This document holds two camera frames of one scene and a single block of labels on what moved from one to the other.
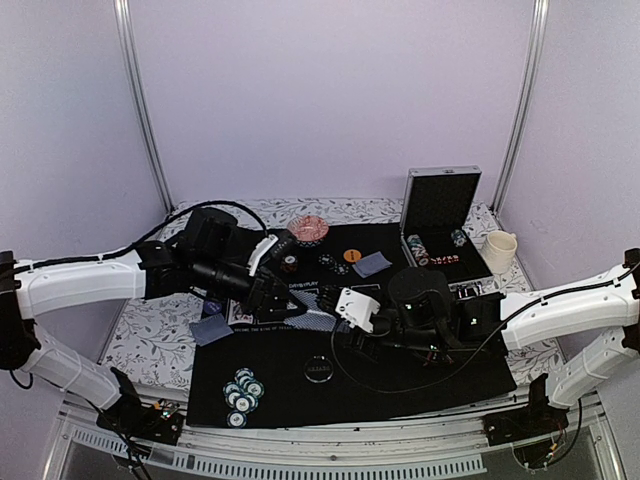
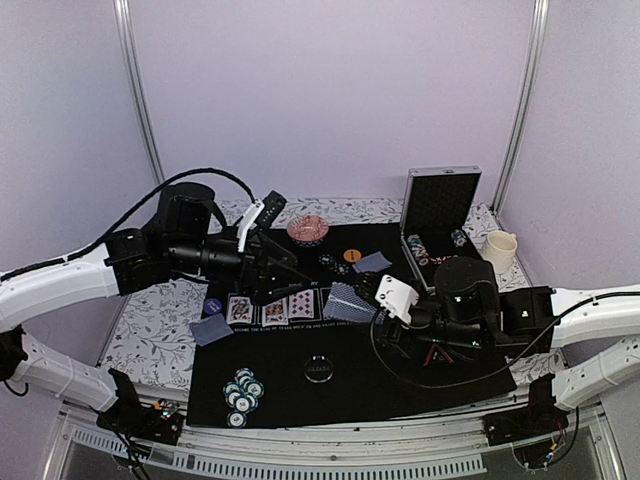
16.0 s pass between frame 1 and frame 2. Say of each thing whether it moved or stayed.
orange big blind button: stayed
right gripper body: moved
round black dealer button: stayed
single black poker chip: stayed
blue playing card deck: moved
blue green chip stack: stayed
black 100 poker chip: stayed
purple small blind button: stayed
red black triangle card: stayed
